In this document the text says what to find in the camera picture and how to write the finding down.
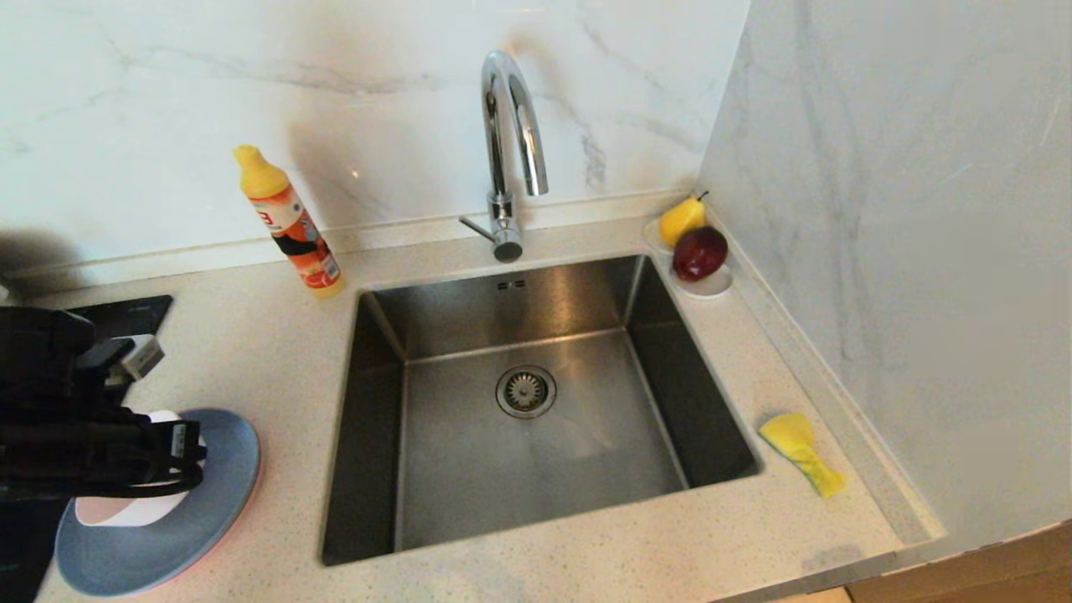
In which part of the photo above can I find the pale pink bowl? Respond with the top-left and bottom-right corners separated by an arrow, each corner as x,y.
74,410 -> 195,528

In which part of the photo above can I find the blue grey plate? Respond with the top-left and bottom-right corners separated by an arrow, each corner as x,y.
54,408 -> 262,598

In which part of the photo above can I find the pink plate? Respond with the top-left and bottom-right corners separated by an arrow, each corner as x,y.
159,469 -> 264,591

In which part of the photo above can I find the orange dish soap bottle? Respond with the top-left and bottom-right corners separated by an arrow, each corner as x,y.
233,144 -> 347,299

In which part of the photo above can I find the chrome gooseneck faucet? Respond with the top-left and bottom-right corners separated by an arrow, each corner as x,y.
459,50 -> 550,265

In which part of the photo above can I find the yellow green sponge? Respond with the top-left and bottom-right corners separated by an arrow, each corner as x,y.
759,412 -> 848,499

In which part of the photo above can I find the stainless steel sink basin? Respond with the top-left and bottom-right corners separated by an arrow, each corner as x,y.
321,254 -> 764,567

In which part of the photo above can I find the black induction cooktop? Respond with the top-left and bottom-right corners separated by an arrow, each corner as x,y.
0,294 -> 175,603

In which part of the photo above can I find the round metal drain strainer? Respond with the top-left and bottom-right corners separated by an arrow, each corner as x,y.
495,364 -> 559,420

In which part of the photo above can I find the yellow pear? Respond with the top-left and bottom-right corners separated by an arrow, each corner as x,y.
658,191 -> 710,250

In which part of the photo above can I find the small white dish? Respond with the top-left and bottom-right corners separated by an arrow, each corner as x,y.
642,218 -> 735,301

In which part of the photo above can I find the dark red apple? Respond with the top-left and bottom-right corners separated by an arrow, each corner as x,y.
672,225 -> 730,283

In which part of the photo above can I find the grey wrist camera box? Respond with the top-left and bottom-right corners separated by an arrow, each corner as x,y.
105,333 -> 167,382

